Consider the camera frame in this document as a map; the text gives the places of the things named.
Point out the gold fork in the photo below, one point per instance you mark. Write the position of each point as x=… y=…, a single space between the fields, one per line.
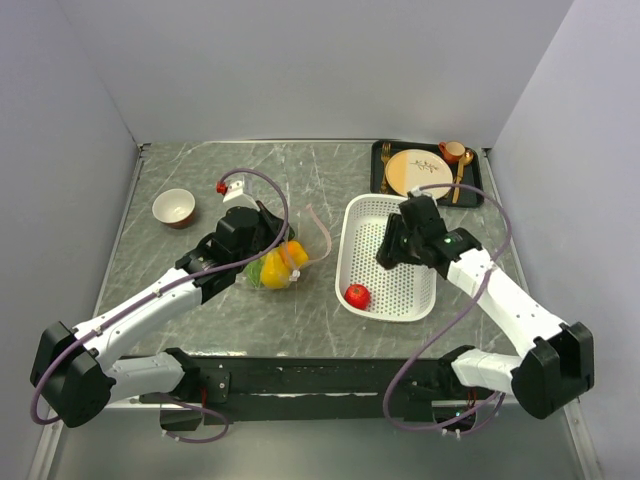
x=384 y=157

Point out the orange yellow mango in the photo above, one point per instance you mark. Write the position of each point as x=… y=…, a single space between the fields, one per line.
x=293 y=254

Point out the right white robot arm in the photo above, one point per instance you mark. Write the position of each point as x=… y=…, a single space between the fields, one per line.
x=554 y=360

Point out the cream orange plate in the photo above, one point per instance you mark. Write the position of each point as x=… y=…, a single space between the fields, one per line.
x=415 y=168

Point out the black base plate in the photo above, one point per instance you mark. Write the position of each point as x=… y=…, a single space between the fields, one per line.
x=285 y=388

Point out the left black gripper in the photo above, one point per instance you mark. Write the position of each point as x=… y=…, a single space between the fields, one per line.
x=272 y=223

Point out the clear zip top bag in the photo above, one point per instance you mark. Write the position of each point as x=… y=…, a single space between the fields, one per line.
x=309 y=243

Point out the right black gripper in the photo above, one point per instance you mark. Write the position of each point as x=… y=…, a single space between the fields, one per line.
x=389 y=247

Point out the white brown bowl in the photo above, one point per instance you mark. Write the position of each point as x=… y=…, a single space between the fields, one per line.
x=175 y=208

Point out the yellow pear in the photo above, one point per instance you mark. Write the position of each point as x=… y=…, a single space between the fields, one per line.
x=276 y=272

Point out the white perforated basket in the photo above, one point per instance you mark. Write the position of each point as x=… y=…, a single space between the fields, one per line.
x=404 y=294

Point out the orange cup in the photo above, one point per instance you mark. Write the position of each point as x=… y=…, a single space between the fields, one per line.
x=451 y=151

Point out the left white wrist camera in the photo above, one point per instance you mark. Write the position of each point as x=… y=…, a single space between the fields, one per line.
x=239 y=193

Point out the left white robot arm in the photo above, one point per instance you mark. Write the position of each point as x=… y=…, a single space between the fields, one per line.
x=80 y=370

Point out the gold spoon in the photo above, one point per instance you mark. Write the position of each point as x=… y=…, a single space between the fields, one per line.
x=463 y=161

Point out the green grapes bunch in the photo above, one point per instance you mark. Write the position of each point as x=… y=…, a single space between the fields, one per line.
x=253 y=273

